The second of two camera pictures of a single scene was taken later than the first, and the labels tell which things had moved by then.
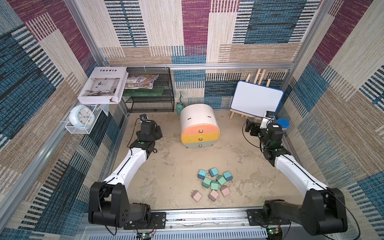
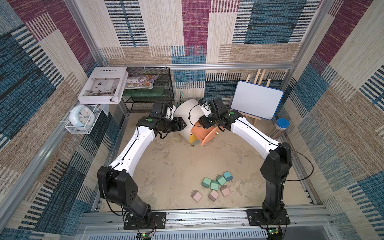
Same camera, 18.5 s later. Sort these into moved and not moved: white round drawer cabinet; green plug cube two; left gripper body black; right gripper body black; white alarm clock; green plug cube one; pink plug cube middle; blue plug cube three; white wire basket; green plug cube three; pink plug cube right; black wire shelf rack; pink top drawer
Moved: right gripper body black; white round drawer cabinet; pink top drawer; left gripper body black
Not moved: green plug cube one; pink plug cube right; white wire basket; pink plug cube middle; white alarm clock; black wire shelf rack; green plug cube two; blue plug cube three; green plug cube three
